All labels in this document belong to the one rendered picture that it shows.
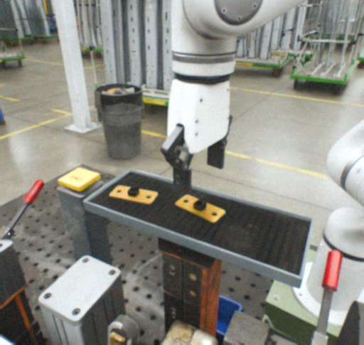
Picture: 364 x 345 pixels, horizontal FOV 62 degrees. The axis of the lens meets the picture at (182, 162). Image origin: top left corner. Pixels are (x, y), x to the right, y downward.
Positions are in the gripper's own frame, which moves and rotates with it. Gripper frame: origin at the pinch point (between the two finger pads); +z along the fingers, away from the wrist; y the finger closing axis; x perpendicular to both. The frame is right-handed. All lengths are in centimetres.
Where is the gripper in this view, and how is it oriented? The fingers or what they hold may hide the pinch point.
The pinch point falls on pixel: (200, 172)
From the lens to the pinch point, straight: 48.5
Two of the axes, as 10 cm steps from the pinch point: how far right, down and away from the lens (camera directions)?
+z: 0.0, 8.8, 4.7
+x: 7.8, 2.9, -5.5
